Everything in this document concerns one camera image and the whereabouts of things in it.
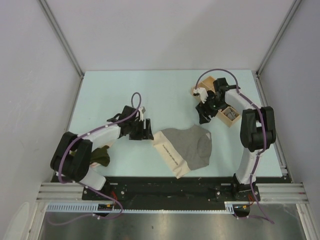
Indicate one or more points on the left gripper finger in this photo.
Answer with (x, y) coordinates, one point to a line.
(141, 135)
(147, 127)

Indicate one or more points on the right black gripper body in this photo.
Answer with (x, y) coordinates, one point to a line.
(213, 106)

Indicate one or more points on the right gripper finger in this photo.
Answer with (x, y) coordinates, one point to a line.
(201, 108)
(204, 117)

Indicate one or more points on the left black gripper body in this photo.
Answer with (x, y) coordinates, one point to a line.
(136, 126)

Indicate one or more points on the grey beige underwear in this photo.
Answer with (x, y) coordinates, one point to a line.
(184, 150)

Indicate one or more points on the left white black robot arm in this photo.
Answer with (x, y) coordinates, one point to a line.
(72, 157)

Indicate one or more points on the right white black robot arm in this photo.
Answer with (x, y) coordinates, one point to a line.
(257, 129)

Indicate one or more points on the black rolled underwear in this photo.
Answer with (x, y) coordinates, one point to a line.
(211, 96)

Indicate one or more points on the grey rolled underwear front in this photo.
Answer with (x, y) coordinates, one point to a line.
(230, 114)

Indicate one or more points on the olive green underwear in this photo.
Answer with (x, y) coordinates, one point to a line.
(86, 157)

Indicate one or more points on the wooden compartment box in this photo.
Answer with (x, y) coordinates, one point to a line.
(219, 86)

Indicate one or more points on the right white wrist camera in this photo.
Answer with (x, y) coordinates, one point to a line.
(201, 92)

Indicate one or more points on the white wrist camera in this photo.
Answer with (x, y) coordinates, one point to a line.
(141, 111)
(201, 92)

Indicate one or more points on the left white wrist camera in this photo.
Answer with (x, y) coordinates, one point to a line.
(141, 111)

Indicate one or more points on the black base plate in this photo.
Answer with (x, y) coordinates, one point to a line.
(172, 193)

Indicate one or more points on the slotted cable duct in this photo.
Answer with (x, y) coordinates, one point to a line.
(103, 208)

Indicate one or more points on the aluminium front rail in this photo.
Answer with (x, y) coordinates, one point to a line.
(278, 193)

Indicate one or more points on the right aluminium frame post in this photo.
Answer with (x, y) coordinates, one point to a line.
(279, 35)

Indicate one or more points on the aluminium frame post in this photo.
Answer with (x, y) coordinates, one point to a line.
(279, 35)
(57, 30)

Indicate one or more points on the left aluminium frame post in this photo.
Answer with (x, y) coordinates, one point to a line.
(57, 30)

